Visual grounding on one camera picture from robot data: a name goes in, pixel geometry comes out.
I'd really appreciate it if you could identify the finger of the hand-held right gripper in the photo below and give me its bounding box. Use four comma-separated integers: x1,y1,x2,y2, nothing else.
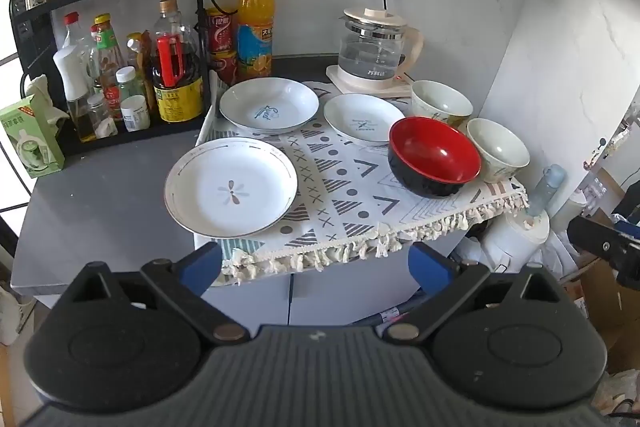
566,214,640,265

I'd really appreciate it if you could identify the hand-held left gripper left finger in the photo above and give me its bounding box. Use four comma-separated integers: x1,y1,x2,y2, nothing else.
74,241,252,345

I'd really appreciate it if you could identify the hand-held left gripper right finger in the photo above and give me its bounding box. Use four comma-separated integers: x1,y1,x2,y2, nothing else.
381,241,567,343

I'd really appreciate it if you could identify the large white plate flower print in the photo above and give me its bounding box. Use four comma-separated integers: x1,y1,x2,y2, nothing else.
164,137,299,239

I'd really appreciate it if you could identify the red and black bowl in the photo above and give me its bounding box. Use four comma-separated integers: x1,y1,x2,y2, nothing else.
387,116,482,199

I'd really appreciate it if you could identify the cream ceramic bowl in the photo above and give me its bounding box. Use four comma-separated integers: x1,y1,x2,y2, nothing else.
466,117,531,184
411,80,474,128

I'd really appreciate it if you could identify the small white plate cross print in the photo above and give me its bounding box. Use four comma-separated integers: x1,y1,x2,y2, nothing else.
323,93,407,145

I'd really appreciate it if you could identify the white plate blue script print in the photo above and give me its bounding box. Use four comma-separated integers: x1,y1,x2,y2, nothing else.
219,77,320,132

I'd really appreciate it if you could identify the pale blue bottle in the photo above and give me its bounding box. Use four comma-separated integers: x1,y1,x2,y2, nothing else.
529,164,567,216

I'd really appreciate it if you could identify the brown cardboard box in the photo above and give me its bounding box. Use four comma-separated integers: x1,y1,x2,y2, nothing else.
574,252,640,374

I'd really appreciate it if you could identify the white round container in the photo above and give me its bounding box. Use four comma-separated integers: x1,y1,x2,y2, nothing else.
479,207,551,274

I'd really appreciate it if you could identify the grey cabinet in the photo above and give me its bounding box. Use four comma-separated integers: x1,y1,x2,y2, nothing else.
204,252,421,330

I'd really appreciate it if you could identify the patterned fringed tablecloth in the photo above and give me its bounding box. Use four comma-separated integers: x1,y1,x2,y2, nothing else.
195,79,531,286

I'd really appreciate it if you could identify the small white cap jar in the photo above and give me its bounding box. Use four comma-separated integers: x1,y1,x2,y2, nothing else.
120,95,151,132

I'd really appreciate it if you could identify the small glass jar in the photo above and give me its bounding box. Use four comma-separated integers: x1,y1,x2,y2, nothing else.
87,94,119,139

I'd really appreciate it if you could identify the cream kettle base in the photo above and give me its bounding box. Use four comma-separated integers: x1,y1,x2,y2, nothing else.
326,64,416,99

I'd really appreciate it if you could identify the large soy sauce bottle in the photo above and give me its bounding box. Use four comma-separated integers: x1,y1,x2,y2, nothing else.
150,0,206,124

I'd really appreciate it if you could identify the green cardboard box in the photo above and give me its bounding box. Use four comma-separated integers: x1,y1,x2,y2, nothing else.
0,95,66,179

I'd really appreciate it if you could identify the yellow bottle white cap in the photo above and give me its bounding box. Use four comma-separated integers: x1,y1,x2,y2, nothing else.
125,32,154,98

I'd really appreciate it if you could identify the white top oil dispenser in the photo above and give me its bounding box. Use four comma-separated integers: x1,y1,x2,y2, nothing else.
53,45,99,143

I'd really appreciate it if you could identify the glass electric kettle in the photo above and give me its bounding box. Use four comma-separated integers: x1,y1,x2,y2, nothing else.
337,7,425,80

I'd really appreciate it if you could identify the white cloth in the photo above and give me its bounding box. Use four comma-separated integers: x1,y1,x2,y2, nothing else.
25,74,69,128

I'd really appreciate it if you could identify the orange juice bottle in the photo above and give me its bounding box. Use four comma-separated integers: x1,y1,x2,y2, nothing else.
236,0,276,80

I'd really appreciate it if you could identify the clear bottle red cap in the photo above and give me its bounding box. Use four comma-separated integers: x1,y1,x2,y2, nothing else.
62,12,97,58

